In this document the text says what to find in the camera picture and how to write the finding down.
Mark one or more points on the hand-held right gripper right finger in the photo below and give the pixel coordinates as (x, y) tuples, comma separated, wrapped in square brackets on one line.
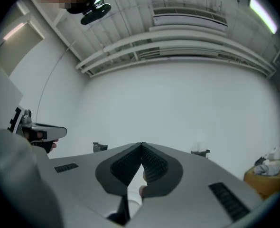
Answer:
[(197, 191)]

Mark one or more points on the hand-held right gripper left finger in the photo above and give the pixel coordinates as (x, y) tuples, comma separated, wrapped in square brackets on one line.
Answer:
[(83, 179)]

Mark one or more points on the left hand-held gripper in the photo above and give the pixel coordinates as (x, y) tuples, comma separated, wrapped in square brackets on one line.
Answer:
[(23, 120)]

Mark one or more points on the white toilet with raised seat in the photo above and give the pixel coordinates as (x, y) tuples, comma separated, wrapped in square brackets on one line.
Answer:
[(134, 199)]

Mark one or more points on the person's left hand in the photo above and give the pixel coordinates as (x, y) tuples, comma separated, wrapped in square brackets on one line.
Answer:
[(54, 142)]

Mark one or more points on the person's right hand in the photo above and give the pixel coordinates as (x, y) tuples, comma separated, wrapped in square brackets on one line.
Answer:
[(143, 191)]

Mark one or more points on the large flat cardboard box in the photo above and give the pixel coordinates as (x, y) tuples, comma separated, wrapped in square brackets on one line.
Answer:
[(263, 184)]

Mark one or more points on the crumpled cloth pile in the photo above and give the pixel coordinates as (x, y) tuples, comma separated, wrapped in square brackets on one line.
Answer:
[(270, 165)]

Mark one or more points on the white ceiling pipe bundle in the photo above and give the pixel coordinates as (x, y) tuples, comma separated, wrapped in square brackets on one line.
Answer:
[(178, 49)]

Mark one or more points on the short ceiling light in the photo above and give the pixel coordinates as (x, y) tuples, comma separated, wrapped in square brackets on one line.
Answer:
[(263, 14)]

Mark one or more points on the black wall-mounted holder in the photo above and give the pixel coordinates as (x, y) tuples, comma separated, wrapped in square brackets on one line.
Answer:
[(100, 147), (200, 153)]

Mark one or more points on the black head-worn camera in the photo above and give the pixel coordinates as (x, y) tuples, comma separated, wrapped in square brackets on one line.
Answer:
[(95, 14)]

